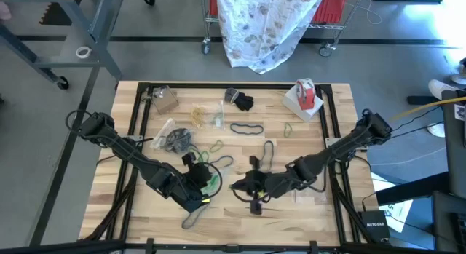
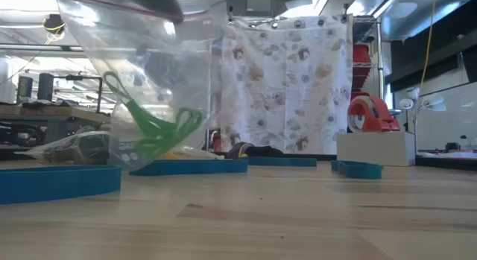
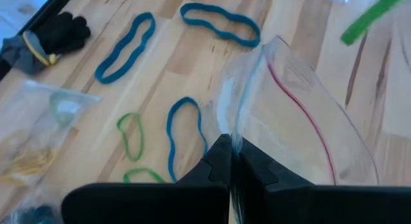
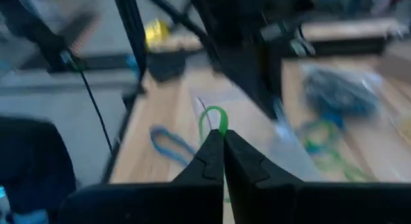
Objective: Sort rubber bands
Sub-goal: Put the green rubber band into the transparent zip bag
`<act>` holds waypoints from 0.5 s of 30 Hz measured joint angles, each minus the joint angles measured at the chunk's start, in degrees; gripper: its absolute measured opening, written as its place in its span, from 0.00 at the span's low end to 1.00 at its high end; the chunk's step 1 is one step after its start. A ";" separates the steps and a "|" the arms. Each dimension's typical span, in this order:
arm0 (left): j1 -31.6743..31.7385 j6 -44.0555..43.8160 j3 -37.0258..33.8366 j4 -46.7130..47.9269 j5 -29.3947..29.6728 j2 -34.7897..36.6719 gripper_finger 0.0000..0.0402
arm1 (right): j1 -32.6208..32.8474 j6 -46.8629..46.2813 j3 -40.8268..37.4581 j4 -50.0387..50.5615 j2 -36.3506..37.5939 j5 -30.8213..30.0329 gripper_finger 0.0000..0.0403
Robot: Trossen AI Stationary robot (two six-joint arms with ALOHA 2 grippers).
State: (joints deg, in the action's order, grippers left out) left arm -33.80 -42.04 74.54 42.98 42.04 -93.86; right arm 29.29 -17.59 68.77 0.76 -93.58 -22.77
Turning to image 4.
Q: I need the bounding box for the green rubber band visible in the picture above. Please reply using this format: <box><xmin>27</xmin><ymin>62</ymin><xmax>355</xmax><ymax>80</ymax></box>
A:
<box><xmin>198</xmin><ymin>105</ymin><xmax>231</xmax><ymax>144</ymax></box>
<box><xmin>298</xmin><ymin>119</ymin><xmax>376</xmax><ymax>182</ymax></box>

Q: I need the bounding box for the thin black cable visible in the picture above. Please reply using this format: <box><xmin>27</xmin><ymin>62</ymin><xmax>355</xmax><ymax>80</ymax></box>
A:
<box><xmin>79</xmin><ymin>69</ymin><xmax>114</xmax><ymax>153</ymax></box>

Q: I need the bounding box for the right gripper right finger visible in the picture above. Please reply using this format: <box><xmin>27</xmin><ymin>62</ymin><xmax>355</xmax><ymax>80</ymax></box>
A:
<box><xmin>223</xmin><ymin>129</ymin><xmax>411</xmax><ymax>224</ymax></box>

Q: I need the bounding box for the black rounded object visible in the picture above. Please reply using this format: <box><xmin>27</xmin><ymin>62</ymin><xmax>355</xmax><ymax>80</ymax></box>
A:
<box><xmin>0</xmin><ymin>116</ymin><xmax>77</xmax><ymax>220</ymax></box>

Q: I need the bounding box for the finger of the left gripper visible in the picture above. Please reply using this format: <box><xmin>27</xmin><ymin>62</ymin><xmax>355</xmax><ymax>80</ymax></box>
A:
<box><xmin>256</xmin><ymin>89</ymin><xmax>284</xmax><ymax>121</ymax></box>

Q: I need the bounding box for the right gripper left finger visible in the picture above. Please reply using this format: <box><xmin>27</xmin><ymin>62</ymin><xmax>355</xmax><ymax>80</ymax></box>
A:
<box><xmin>57</xmin><ymin>129</ymin><xmax>225</xmax><ymax>224</ymax></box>

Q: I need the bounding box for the grey-blue rubber band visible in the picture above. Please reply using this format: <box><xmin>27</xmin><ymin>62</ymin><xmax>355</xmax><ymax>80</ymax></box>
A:
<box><xmin>150</xmin><ymin>126</ymin><xmax>197</xmax><ymax>167</ymax></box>

